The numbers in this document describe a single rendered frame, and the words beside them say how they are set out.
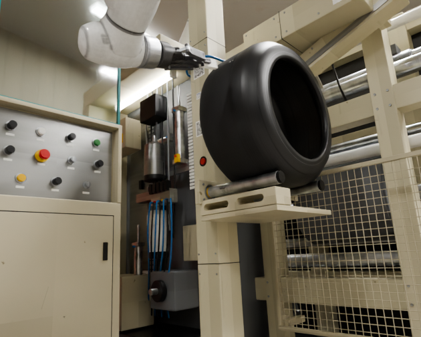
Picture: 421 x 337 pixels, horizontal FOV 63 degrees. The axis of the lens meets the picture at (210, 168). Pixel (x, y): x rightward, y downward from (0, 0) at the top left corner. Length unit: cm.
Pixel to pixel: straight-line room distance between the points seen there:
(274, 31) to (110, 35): 108
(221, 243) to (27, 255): 72
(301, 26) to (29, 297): 156
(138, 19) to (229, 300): 108
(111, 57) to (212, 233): 84
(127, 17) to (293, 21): 106
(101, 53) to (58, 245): 81
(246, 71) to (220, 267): 76
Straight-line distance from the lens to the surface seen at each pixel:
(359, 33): 179
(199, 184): 137
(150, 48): 98
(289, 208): 119
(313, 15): 174
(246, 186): 125
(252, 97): 117
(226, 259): 147
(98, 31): 92
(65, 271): 148
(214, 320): 149
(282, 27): 182
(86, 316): 153
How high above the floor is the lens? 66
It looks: 14 degrees up
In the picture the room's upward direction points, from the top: 3 degrees counter-clockwise
